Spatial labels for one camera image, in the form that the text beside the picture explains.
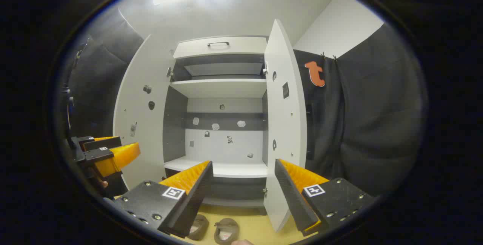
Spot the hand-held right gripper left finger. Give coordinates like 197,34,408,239
113,160,214,239

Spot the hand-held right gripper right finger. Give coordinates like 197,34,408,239
274,159,375,237

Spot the brown fuzzy shoe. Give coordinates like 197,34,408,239
188,214,209,241
214,218,240,245

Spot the white cabinet door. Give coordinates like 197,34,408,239
263,19,308,233
113,34,178,191

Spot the white shoe cabinet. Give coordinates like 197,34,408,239
113,19,308,233

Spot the grey cabinet shelf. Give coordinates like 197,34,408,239
204,197,265,208

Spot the white cabinet shelf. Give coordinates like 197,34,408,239
164,156,268,179
171,79,268,99

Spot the white cabinet drawer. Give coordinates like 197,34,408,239
173,36,268,59

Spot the black backdrop cloth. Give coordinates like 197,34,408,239
62,9,428,196

